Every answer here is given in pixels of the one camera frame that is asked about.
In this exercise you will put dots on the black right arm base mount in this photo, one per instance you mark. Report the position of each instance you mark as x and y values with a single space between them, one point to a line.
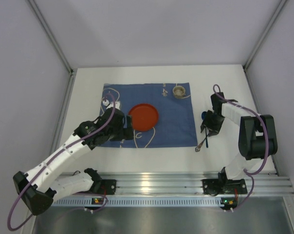
223 186

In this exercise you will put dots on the aluminium frame rail right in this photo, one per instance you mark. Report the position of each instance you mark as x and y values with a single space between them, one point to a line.
281 5

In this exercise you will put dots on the orange plastic plate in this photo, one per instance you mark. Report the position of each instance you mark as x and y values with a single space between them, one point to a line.
144 117

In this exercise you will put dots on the iridescent purple fork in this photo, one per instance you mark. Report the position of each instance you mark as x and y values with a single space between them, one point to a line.
202 143

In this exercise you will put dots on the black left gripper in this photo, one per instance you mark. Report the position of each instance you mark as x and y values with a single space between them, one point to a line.
125 127

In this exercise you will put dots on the blue metal spoon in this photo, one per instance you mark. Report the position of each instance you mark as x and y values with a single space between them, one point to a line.
203 115

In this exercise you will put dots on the speckled ceramic cup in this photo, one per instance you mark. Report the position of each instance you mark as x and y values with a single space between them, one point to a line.
179 92

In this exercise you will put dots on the aluminium frame rail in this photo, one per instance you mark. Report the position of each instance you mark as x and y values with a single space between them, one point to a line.
50 35
281 5

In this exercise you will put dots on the aluminium front rail base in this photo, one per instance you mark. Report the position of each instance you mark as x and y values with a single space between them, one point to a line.
190 184

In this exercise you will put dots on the aluminium frame rail left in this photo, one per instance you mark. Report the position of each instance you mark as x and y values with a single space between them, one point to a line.
50 35

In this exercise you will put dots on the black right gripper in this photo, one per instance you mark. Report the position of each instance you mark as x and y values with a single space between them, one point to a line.
211 125

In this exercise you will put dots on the slotted grey cable duct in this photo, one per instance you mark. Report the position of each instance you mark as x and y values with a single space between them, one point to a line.
114 201

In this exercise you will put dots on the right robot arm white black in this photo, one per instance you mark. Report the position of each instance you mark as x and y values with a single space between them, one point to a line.
257 135

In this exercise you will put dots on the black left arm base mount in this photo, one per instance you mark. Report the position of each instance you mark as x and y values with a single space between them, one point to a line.
100 186

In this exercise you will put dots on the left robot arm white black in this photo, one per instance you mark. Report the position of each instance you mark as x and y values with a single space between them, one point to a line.
41 186

